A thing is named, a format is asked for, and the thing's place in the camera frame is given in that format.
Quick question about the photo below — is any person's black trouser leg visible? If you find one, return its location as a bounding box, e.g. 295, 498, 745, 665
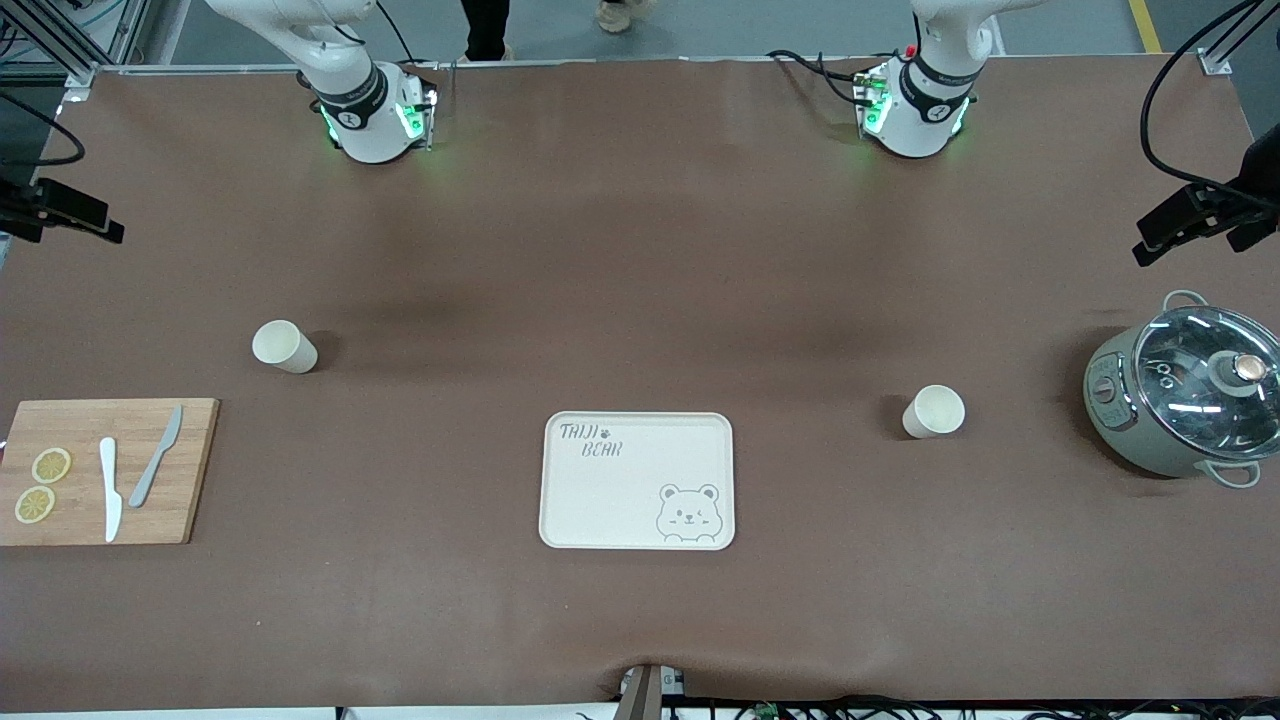
460, 0, 513, 63

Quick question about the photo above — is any white IKEA cup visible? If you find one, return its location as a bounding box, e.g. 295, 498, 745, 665
251, 319, 319, 375
902, 384, 967, 440

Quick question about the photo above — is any person's beige shoe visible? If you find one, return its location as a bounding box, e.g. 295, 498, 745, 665
596, 0, 656, 34

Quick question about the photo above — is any aluminium frame profile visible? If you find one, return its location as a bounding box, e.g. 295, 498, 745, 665
1197, 0, 1280, 77
0, 0, 151, 97

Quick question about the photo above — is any grey table edge mount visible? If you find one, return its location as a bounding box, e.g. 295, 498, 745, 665
618, 662, 689, 720

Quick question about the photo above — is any white bear print tray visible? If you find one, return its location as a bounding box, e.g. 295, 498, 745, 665
538, 411, 736, 551

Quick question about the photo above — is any black cable bundle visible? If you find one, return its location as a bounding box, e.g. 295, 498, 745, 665
690, 693, 1280, 720

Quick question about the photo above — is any bamboo cutting board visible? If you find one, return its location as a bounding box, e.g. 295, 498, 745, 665
0, 398, 220, 547

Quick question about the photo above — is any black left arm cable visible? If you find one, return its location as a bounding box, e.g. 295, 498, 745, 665
1140, 0, 1280, 193

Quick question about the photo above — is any grey plastic knife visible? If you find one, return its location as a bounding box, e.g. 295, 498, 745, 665
128, 405, 185, 509

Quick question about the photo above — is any glass pot lid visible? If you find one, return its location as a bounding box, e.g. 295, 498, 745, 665
1132, 305, 1280, 462

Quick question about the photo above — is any white plastic knife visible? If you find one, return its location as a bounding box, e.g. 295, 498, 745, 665
98, 436, 124, 544

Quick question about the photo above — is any grey-green electric cooking pot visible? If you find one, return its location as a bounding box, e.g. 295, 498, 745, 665
1083, 289, 1280, 490

